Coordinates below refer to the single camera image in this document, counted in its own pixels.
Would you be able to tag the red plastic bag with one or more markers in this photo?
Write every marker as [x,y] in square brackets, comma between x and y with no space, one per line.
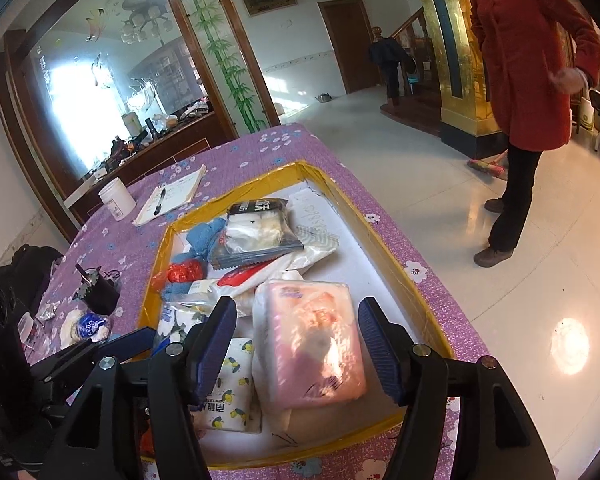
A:
[182,272]

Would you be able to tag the lemon print tissue pack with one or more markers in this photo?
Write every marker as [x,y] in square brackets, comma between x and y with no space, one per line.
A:
[235,385]

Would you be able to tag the framed wall picture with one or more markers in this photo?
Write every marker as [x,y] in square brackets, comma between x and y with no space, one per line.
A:
[269,0]

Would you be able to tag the black electric motor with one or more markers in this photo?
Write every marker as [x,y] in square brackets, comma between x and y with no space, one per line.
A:
[100,295]

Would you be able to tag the person in dark clothes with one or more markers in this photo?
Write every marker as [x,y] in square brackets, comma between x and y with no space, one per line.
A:
[387,52]

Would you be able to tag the dark slippers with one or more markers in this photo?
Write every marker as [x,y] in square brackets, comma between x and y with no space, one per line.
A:
[323,97]

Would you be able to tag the blue plastic stool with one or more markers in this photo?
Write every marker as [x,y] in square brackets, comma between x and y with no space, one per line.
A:
[411,84]

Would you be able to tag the red broom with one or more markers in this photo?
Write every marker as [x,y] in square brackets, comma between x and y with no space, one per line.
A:
[485,167]

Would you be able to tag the wooden framed glass partition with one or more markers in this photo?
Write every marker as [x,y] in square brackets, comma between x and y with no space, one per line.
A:
[105,60]

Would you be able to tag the clear plastic cup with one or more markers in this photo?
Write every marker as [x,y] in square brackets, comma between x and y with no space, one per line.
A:
[25,327]

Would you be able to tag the white dark print pack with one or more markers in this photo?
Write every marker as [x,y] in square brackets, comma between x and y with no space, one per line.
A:
[180,322]

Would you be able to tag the striped white pack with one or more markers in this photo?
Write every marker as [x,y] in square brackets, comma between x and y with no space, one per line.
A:
[322,245]

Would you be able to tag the clear snack bag black top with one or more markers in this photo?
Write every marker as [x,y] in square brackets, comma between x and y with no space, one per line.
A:
[260,235]

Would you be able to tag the blue cloth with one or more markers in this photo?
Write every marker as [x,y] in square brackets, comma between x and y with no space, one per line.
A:
[202,240]

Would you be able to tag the purple floral tablecloth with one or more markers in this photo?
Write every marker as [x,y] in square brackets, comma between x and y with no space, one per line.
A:
[290,145]

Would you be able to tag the pink tissue pack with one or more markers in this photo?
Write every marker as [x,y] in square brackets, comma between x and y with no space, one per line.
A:
[315,340]

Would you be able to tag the bamboo painted glass panel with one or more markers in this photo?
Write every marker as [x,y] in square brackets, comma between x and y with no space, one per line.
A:
[220,60]

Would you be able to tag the blue white round pack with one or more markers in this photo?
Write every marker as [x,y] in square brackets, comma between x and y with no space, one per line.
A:
[87,329]

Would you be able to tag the counter clutter pile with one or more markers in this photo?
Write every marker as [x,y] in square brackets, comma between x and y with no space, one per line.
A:
[130,145]

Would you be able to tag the yellow rimmed cardboard box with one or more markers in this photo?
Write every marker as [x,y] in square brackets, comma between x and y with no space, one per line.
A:
[350,260]

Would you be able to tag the black pen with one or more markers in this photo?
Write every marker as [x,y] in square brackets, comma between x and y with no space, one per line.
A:
[159,201]

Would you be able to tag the white notepad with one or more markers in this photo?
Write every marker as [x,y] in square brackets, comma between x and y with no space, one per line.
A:
[177,192]

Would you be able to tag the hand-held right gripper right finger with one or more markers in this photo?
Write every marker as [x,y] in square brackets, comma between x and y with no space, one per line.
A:
[380,355]

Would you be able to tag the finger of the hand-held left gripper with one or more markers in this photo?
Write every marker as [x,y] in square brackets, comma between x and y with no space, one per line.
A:
[65,360]
[130,342]

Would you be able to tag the brown wooden door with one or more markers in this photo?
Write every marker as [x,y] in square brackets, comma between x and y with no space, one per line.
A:
[345,45]

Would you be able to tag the white red label tissue pack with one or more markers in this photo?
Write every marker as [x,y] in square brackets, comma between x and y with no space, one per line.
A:
[260,276]

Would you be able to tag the gold pillar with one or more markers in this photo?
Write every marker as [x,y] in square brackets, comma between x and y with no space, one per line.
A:
[450,60]

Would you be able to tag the white cup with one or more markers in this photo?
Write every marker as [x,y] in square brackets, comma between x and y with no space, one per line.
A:
[117,202]

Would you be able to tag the crumpled silver wrapper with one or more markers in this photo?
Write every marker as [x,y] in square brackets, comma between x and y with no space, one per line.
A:
[47,312]

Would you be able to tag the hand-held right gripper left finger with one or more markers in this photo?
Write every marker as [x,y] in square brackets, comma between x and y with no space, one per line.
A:
[214,347]

